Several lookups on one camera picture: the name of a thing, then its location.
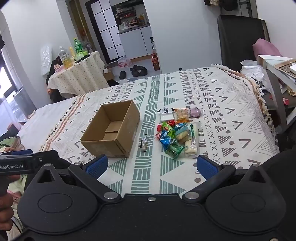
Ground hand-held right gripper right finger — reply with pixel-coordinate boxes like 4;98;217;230
182;155;279;203

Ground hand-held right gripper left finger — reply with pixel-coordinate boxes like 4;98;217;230
25;155;122;204

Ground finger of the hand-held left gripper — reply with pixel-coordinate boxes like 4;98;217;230
10;149;34;156

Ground long white snack packet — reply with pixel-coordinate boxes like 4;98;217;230
184;122;200;156

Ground brown cardboard box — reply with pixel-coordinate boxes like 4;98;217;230
80;100;141;158

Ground blue candy packet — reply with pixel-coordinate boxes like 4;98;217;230
159;136;173;150

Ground orange cracker packet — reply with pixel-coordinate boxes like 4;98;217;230
172;108;191;123

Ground white snack packet black label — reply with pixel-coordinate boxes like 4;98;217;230
160;107;176;121

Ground person's left hand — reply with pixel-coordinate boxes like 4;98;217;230
0;192;14;230

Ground green quilt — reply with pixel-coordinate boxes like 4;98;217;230
0;136;30;209

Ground white bed sheet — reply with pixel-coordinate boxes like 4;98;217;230
17;96;79;153

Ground patterned bed blanket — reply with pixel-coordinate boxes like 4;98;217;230
39;64;280;195

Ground window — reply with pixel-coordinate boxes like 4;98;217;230
0;53;26;109

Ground black bag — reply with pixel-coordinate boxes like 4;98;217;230
46;58;62;79

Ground small cardboard box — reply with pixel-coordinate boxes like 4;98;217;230
103;68;115;81

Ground round table dotted cloth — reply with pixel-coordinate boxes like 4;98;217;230
47;51;110;96

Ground bubble wrap sheet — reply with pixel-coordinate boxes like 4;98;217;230
40;44;52;76

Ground clear bottle yellow liquid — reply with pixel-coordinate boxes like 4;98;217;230
58;46;71;69

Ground grey side table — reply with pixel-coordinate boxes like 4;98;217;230
257;54;296;135

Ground pink plastic bag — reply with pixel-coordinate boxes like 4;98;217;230
117;56;131;68

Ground white cloth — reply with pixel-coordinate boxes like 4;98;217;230
240;59;265;81

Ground green tissue pack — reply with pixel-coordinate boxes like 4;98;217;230
74;51;89;61

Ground brown drink bottle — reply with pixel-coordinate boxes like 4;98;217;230
151;53;160;71

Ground green soda bottle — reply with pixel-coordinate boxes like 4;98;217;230
73;37;84;55

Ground grey kitchen cabinet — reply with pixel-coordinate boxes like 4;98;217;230
117;25;153;62

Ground wooden tray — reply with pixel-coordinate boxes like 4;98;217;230
273;61;296;78

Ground black upright panel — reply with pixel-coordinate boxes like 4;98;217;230
217;14;270;67

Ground pink cloth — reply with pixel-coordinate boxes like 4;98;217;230
253;39;281;61

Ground black framed sliding door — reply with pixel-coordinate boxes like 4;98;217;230
85;0;123;63

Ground hanging dark coats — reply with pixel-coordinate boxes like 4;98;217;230
203;0;238;11

